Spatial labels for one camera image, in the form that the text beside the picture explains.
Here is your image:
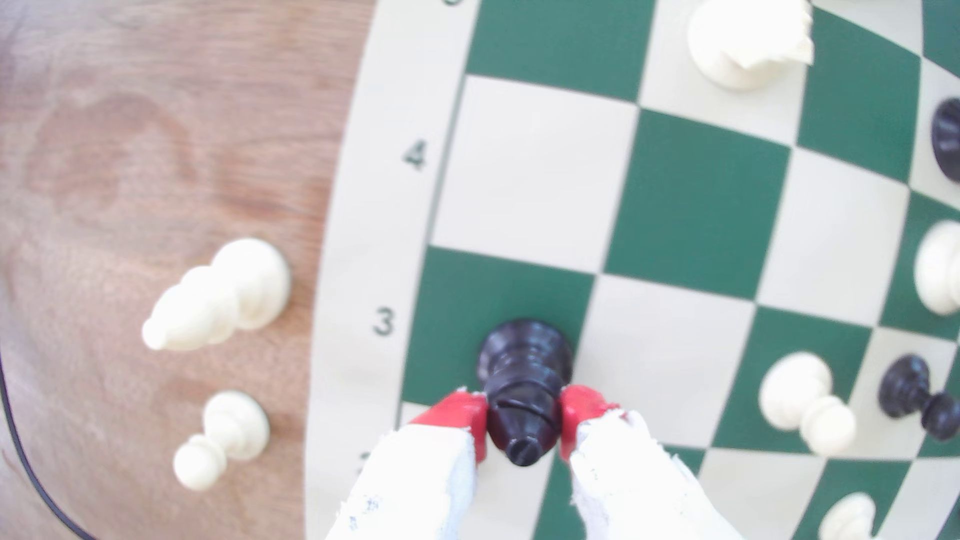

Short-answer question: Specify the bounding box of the white knight chess piece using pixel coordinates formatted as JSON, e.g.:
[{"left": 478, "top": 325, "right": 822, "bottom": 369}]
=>
[{"left": 686, "top": 0, "right": 816, "bottom": 93}]

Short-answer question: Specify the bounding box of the green and white chess board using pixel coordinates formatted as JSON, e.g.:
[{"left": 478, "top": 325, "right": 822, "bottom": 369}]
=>
[{"left": 303, "top": 0, "right": 960, "bottom": 540}]

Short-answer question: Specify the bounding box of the black pawn chess piece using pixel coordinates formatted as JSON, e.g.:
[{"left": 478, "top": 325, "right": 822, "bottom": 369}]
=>
[{"left": 877, "top": 354, "right": 960, "bottom": 442}]

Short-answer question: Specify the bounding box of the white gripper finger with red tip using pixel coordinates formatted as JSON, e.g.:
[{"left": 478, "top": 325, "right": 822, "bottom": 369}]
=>
[
  {"left": 558, "top": 384, "right": 745, "bottom": 540},
  {"left": 326, "top": 389, "right": 489, "bottom": 540}
]

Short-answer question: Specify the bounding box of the white pawn chess piece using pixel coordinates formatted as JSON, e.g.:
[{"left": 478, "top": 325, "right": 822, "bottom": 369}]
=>
[
  {"left": 758, "top": 351, "right": 858, "bottom": 458},
  {"left": 817, "top": 491, "right": 879, "bottom": 540},
  {"left": 172, "top": 390, "right": 271, "bottom": 493}
]

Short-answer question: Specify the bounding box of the white bishop chess piece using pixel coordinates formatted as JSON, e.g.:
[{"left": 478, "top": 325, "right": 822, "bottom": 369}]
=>
[{"left": 141, "top": 237, "right": 292, "bottom": 354}]

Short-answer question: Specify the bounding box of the black bishop chess piece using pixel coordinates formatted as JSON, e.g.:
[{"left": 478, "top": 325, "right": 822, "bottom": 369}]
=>
[{"left": 477, "top": 318, "right": 575, "bottom": 468}]

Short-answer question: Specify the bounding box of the thin black cable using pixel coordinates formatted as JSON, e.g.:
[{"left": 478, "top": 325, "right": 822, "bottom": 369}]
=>
[{"left": 0, "top": 352, "right": 99, "bottom": 540}]

